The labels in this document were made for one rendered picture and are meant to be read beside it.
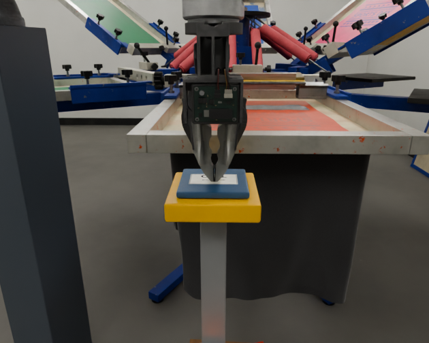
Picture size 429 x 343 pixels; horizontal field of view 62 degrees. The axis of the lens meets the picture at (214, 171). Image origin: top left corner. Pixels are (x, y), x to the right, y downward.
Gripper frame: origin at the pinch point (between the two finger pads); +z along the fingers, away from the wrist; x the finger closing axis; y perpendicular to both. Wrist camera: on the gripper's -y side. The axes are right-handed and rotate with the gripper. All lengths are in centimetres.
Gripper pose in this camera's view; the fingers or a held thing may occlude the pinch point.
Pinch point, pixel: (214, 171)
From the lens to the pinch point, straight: 52.0
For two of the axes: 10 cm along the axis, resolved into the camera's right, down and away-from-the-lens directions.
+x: 10.0, 0.0, -0.2
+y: -0.2, 3.3, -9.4
